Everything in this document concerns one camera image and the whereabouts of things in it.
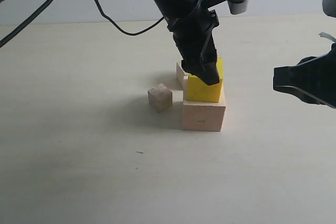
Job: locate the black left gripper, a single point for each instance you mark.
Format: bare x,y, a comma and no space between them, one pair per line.
191,26

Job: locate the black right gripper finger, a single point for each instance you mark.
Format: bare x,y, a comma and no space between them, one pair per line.
312,80

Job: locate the yellow painted wooden cube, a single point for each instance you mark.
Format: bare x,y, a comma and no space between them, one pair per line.
197,90

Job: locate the medium natural wooden cube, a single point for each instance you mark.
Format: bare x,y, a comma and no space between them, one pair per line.
181,75

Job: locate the large natural wooden cube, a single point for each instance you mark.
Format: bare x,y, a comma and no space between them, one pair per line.
203,116

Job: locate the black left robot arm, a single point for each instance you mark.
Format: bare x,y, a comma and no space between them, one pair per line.
45,4

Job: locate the small natural wooden cube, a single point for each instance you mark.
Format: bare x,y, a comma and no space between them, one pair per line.
160,97

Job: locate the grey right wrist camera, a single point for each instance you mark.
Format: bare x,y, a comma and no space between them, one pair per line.
329,7

